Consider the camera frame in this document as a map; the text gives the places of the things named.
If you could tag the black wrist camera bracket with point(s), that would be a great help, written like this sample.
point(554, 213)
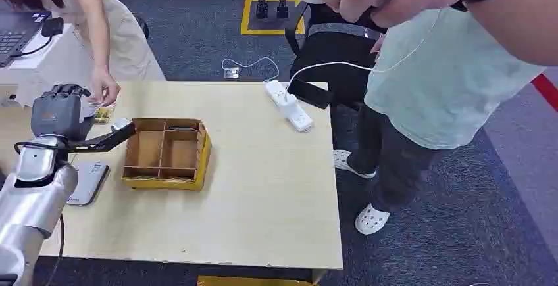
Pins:
point(100, 142)

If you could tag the red floor tape line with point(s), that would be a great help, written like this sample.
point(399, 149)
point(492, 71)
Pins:
point(545, 90)

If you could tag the person in beige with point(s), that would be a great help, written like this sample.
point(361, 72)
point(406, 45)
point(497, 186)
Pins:
point(117, 27)

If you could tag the person in pale green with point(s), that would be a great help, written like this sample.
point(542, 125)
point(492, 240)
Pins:
point(436, 83)

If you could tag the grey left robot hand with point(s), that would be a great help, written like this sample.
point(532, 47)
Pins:
point(61, 112)

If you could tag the white side table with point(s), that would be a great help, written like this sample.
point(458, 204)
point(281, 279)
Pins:
point(48, 68)

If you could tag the pale wooden desk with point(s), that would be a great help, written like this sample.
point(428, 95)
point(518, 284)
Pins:
point(270, 197)

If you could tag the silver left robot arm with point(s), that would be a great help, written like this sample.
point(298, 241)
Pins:
point(35, 197)

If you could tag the white power strip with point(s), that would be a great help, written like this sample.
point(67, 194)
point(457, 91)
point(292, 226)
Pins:
point(290, 107)

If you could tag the silver flat device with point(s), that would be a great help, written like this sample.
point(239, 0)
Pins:
point(89, 183)

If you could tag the black laptop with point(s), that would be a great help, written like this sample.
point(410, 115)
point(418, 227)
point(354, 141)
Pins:
point(15, 33)

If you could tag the yellow box edge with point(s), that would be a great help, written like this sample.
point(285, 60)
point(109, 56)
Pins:
point(253, 281)

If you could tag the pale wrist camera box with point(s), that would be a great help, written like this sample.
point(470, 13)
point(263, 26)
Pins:
point(120, 124)

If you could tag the metal floor socket plate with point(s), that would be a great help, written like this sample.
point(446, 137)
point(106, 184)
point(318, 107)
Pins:
point(231, 72)

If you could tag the wooden card box yellow base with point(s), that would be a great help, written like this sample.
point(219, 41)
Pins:
point(168, 155)

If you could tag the black power adapter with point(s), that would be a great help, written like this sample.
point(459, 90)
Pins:
point(52, 26)

